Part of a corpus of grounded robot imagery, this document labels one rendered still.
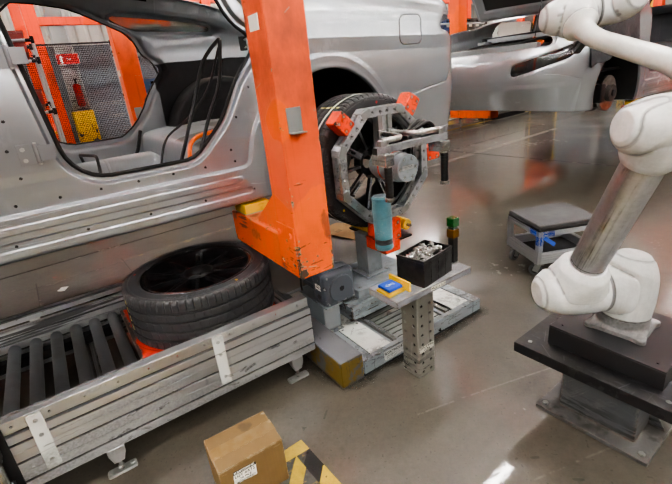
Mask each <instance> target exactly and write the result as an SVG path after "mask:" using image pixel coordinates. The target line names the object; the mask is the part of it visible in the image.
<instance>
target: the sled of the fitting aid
mask: <svg viewBox="0 0 672 484"><path fill-rule="evenodd" d="M342 302H343V304H341V305H339V307H340V314H342V315H343V316H345V317H346V318H348V319H349V320H351V321H355V320H357V319H359V318H361V317H363V316H365V315H367V314H369V313H371V312H373V311H376V310H378V309H380V308H382V307H384V306H386V305H388V304H386V303H385V302H383V301H381V300H379V299H377V298H375V297H374V296H372V295H370V294H369V295H367V296H364V297H362V298H360V299H359V298H357V297H355V296H353V297H351V298H348V299H346V300H344V301H342Z"/></svg>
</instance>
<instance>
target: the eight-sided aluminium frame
mask: <svg viewBox="0 0 672 484"><path fill-rule="evenodd" d="M389 113H391V114H393V115H394V116H395V117H396V119H397V120H398V121H399V122H400V123H401V124H402V125H403V126H404V127H405V128H406V129H407V128H408V126H409V124H410V123H411V122H412V121H413V120H414V119H415V118H414V117H413V116H412V115H411V114H410V113H409V112H408V111H407V110H406V109H405V106H403V105H402V103H392V104H386V105H380V106H374V107H368V108H360V109H356V110H355V112H354V113H353V114H352V117H351V120H352V121H353V122H354V124H355V125H354V126H353V128H352V130H351V131H350V133H349V135H348V136H347V137H346V136H340V137H339V138H338V140H337V142H336V143H335V145H333V148H332V150H331V157H332V164H333V173H334V183H335V194H336V199H337V200H339V202H341V203H342V204H344V205H345V206H346V207H347V208H349V209H350V210H351V211H353V212H354V213H355V214H356V215H358V216H359V217H360V218H361V219H362V220H364V221H365V222H368V223H371V224H373V215H372V212H370V211H369V210H368V209H366V208H365V207H364V206H363V205H361V204H360V203H359V202H358V201H357V200H355V199H354V198H353V197H352V196H350V189H349V178H348V167H347V157H346V154H347V152H348V150H349V148H350V147H351V145H352V143H353V142H354V140H355V138H356V137H357V135H358V133H359V132H360V130H361V128H362V127H363V125H364V123H365V122H366V120H367V118H372V117H377V116H378V115H387V114H389ZM345 145H346V146H345ZM413 155H414V156H415V157H416V159H417V162H418V171H417V174H416V176H415V177H414V179H413V180H411V181H410V182H408V184H407V185H406V187H405V189H404V191H403V192H402V194H401V196H400V198H399V199H398V201H397V203H396V204H394V205H391V209H392V217H395V216H398V215H400V214H404V213H406V212H407V211H408V209H409V208H410V205H411V204H412V202H413V200H414V198H415V197H416V195H417V193H418V191H419V190H420V188H421V186H422V184H423V183H424V181H425V180H426V177H427V173H428V170H427V144H423V145H419V146H415V147H413Z"/></svg>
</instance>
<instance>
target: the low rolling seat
mask: <svg viewBox="0 0 672 484"><path fill-rule="evenodd" d="M509 213H510V214H509V215H508V224H507V245H509V246H510V247H512V248H511V251H510V252H509V258H510V259H511V260H516V259H517V258H518V256H519V253H520V254H522V255H523V256H525V257H526V258H528V259H529V260H530V261H532V262H533V263H532V264H530V265H529V268H528V271H529V272H530V273H531V274H532V275H537V274H538V273H539V272H540V271H542V267H541V265H542V266H544V264H547V263H553V262H555V261H556V260H557V259H559V258H560V257H561V255H563V254H564V253H566V252H569V251H574V249H575V247H576V245H577V244H578V242H579V240H580V238H581V236H580V235H578V234H576V233H574V232H580V231H584V230H585V228H586V226H587V224H588V222H589V220H590V219H591V217H592V215H593V213H590V212H588V211H585V210H583V209H581V208H578V207H576V206H573V205H571V204H568V203H566V202H561V203H554V204H548V205H541V206H534V207H527V208H521V209H514V210H510V211H509ZM514 224H516V225H518V226H520V227H521V228H523V229H525V230H526V231H528V232H527V233H521V234H514Z"/></svg>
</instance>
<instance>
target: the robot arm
mask: <svg viewBox="0 0 672 484"><path fill-rule="evenodd" d="M647 2H648V0H554V1H552V2H550V3H548V4H547V5H546V6H545V7H544V8H543V9H542V10H541V12H540V15H539V29H540V30H541V31H542V33H543V34H546V35H549V36H558V37H561V38H564V39H566V40H568V41H575V42H574V44H570V45H568V46H566V47H563V50H569V51H572V54H580V52H581V51H582V50H583V48H584V47H585V46H588V47H590V48H592V49H595V50H597V51H600V52H603V53H606V54H609V55H612V56H615V57H617V58H620V59H623V60H626V61H629V62H632V63H635V64H638V65H641V66H644V67H647V68H650V69H653V70H655V71H658V72H660V73H662V74H664V75H666V76H667V77H669V78H670V79H671V80H672V48H670V47H666V46H663V45H659V44H655V43H651V42H647V41H643V40H639V39H636V38H632V37H628V36H624V35H620V34H616V33H613V32H609V31H606V30H604V29H602V27H605V26H607V25H612V24H616V23H619V22H622V21H624V20H627V19H629V18H631V17H632V16H634V15H636V14H637V13H638V12H639V11H640V10H642V9H643V7H644V6H645V5H646V4H647ZM610 139H611V142H612V144H613V145H614V147H615V148H616V149H617V150H618V156H619V160H620V163H619V165H618V167H617V169H616V170H615V172H614V174H613V176H612V178H611V180H610V182H609V184H608V186H607V188H606V190H605V192H604V194H603V195H602V197H601V199H600V201H599V203H598V205H597V207H596V209H595V211H594V213H593V215H592V217H591V219H590V220H589V222H588V224H587V226H586V228H585V230H584V232H583V234H582V236H581V238H580V240H579V242H578V244H577V245H576V247H575V249H574V251H569V252H566V253H564V254H563V255H561V257H560V258H559V259H557V260H556V261H555V262H554V263H553V264H552V265H550V266H549V268H548V269H543V270H542V271H540V272H539V273H538V274H537V275H536V276H535V277H534V280H533V281H532V284H531V292H532V296H533V299H534V301H535V303H536V304H537V305H538V306H540V307H541V308H542V309H543V310H545V311H548V312H551V313H555V314H560V315H580V314H590V313H595V314H594V315H593V316H592V317H591V318H589V319H587V320H585V323H584V325H585V326H587V327H589V328H594V329H598V330H600V331H603V332H606V333H609V334H612V335H615V336H617V337H620V338H623V339H626V340H629V341H631V342H633V343H635V344H637V345H640V346H645V345H646V342H647V339H648V337H649V336H650V335H651V333H652V332H653V331H654V329H655V328H658V327H660V321H658V320H656V319H653V318H652V315H653V312H654V309H655V306H656V302H657V298H658V293H659V287H660V273H659V269H658V265H657V263H656V261H654V259H653V257H652V256H651V255H650V254H648V253H646V252H644V251H641V250H637V249H631V248H623V249H620V250H618V249H619V247H620V246H621V244H622V242H623V241H624V239H625V238H626V236H627V234H628V233H629V231H630V230H631V228H632V226H633V225H634V223H635V222H636V220H637V218H638V217H639V215H640V214H641V212H642V210H643V209H644V207H645V205H646V204H647V202H648V201H649V199H650V197H651V196H652V194H653V193H654V191H655V189H656V188H657V186H658V185H659V183H660V181H661V180H662V178H663V177H664V175H665V174H667V173H669V172H671V171H672V92H669V93H662V94H655V95H651V96H647V97H644V98H641V99H638V100H636V101H633V102H631V103H629V104H627V105H626V106H624V107H622V108H621V109H620V110H619V111H618V112H617V113H616V115H615V116H614V118H613V119H612V122H611V125H610Z"/></svg>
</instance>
